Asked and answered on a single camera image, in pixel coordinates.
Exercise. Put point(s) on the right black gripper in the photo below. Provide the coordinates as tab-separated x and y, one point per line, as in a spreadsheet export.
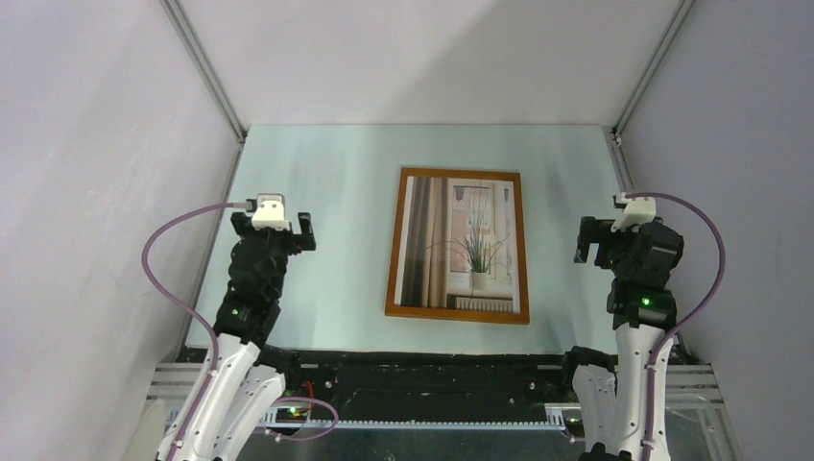
597	230

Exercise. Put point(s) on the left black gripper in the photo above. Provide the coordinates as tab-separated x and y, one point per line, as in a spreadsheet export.
297	242

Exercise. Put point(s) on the photo print of window plant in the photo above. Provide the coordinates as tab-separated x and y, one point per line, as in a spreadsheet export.
464	245

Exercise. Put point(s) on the clear acrylic sheet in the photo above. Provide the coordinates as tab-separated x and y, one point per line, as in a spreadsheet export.
464	267

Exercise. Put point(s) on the light wooden picture frame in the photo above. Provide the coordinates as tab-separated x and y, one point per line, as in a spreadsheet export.
458	315

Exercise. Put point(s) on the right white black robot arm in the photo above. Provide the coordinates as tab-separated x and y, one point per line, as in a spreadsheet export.
623	397

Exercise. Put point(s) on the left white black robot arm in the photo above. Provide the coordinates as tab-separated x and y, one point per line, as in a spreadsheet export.
242	375

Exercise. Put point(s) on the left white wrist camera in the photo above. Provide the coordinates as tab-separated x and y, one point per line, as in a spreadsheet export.
267	211

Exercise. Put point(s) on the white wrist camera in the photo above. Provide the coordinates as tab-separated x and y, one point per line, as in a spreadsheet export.
635	211
267	211

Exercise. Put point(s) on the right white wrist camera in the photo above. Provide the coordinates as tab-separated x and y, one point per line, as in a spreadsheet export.
635	211

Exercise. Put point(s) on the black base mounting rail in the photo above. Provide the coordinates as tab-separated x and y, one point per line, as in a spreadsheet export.
430	388

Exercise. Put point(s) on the aluminium extrusion frame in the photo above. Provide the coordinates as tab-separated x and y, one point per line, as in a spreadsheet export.
698	426

